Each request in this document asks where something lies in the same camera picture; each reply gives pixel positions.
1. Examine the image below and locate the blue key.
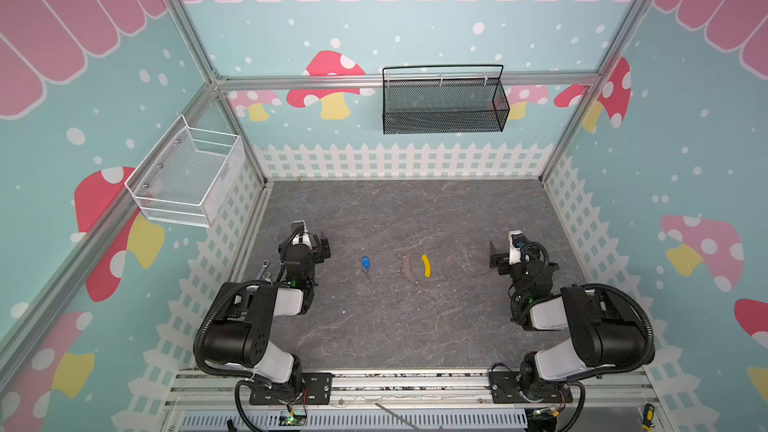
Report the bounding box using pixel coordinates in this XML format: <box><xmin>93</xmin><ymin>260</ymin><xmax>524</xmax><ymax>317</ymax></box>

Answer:
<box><xmin>361</xmin><ymin>256</ymin><xmax>371</xmax><ymax>274</ymax></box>

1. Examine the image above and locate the yellow key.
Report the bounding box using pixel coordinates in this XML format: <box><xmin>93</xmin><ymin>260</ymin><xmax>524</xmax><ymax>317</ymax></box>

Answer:
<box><xmin>421</xmin><ymin>254</ymin><xmax>431</xmax><ymax>278</ymax></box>

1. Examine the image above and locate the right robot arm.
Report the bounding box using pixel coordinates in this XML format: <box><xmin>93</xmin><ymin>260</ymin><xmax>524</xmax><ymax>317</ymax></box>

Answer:
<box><xmin>488</xmin><ymin>230</ymin><xmax>655</xmax><ymax>403</ymax></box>

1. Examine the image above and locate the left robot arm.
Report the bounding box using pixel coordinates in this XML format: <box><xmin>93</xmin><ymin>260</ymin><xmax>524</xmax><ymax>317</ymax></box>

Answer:
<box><xmin>193</xmin><ymin>221</ymin><xmax>331</xmax><ymax>402</ymax></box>

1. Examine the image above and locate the silver wrench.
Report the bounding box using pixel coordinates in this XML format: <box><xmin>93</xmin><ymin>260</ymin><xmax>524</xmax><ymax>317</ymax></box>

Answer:
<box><xmin>255</xmin><ymin>259</ymin><xmax>271</xmax><ymax>282</ymax></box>

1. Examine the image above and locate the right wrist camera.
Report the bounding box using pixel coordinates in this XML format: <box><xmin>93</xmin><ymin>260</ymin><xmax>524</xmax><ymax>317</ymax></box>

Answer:
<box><xmin>508</xmin><ymin>230</ymin><xmax>528</xmax><ymax>265</ymax></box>

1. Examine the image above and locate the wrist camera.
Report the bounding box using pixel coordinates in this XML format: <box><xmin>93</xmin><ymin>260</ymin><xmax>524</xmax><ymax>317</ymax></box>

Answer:
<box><xmin>291</xmin><ymin>220</ymin><xmax>317</xmax><ymax>249</ymax></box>
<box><xmin>508</xmin><ymin>230</ymin><xmax>528</xmax><ymax>265</ymax></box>

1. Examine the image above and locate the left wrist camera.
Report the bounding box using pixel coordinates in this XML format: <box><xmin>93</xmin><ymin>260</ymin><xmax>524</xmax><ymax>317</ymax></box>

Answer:
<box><xmin>291</xmin><ymin>220</ymin><xmax>317</xmax><ymax>249</ymax></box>

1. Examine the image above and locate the white wire wall basket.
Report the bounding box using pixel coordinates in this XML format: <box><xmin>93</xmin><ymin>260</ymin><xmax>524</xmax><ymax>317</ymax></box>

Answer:
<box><xmin>125</xmin><ymin>116</ymin><xmax>245</xmax><ymax>228</ymax></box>

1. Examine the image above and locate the black mesh wall basket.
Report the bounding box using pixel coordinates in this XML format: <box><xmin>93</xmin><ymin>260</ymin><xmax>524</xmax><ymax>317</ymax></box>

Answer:
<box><xmin>381</xmin><ymin>64</ymin><xmax>511</xmax><ymax>135</ymax></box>

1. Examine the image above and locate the white slotted cable duct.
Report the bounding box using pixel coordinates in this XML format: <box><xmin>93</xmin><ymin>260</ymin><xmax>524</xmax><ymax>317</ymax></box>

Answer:
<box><xmin>179</xmin><ymin>409</ymin><xmax>530</xmax><ymax>432</ymax></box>

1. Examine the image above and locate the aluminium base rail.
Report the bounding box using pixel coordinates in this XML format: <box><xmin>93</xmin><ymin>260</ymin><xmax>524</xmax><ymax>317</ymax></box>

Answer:
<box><xmin>161</xmin><ymin>368</ymin><xmax>662</xmax><ymax>414</ymax></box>

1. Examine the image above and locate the yellow handled screwdriver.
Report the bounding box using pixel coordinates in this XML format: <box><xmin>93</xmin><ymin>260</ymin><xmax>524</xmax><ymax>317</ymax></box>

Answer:
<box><xmin>641</xmin><ymin>403</ymin><xmax>655</xmax><ymax>432</ymax></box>

